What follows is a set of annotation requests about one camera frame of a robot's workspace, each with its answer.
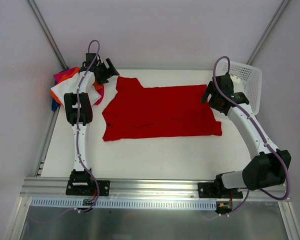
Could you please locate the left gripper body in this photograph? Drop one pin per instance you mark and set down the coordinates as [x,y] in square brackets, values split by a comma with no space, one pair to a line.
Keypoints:
[106,70]

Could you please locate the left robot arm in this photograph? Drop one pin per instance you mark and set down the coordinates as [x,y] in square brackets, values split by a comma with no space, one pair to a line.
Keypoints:
[79,114]

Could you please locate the white folded t shirt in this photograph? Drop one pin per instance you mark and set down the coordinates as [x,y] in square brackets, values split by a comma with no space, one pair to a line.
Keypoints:
[70,86]

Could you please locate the orange folded t shirt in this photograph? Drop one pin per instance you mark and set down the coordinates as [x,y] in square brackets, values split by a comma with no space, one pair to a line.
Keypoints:
[65,76]

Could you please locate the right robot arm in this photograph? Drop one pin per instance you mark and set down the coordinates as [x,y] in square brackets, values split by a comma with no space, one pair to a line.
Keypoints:
[268,165]

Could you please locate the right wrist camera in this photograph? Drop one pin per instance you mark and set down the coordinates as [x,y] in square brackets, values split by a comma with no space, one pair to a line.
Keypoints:
[235,79]

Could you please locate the white plastic basket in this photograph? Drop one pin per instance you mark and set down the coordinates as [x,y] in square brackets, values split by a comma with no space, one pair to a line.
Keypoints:
[251,83]

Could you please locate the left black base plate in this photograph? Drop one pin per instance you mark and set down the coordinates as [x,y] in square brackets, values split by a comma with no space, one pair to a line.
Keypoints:
[76,189]

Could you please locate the white slotted cable duct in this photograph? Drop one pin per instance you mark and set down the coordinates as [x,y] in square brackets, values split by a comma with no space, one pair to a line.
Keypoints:
[125,203]

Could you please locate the left metal frame post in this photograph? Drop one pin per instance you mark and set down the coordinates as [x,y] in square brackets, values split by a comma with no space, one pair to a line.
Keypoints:
[47,33]

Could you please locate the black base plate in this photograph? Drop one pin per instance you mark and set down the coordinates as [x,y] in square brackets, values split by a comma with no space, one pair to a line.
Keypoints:
[213,190]
[76,189]

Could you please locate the red t shirt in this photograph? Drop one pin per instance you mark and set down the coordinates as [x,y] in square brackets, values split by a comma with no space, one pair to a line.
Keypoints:
[138,112]

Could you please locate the blue folded t shirt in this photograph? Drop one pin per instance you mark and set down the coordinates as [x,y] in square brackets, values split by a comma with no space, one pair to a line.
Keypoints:
[54,105]

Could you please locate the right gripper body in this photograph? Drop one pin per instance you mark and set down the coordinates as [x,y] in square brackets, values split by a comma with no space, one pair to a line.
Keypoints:
[210,93]

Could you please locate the pink folded t shirt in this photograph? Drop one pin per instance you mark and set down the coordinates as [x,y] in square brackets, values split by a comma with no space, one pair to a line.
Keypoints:
[65,72]

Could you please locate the right metal frame post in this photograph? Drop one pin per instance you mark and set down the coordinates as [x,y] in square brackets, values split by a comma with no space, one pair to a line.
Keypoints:
[275,19]

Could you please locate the metal frame post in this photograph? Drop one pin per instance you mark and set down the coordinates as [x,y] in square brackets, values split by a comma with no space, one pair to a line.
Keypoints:
[47,33]
[275,19]

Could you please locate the aluminium mounting rail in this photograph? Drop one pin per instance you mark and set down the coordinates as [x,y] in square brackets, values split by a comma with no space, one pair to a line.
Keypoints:
[137,189]

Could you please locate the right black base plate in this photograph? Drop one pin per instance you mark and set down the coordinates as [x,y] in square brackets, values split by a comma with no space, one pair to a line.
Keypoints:
[213,190]

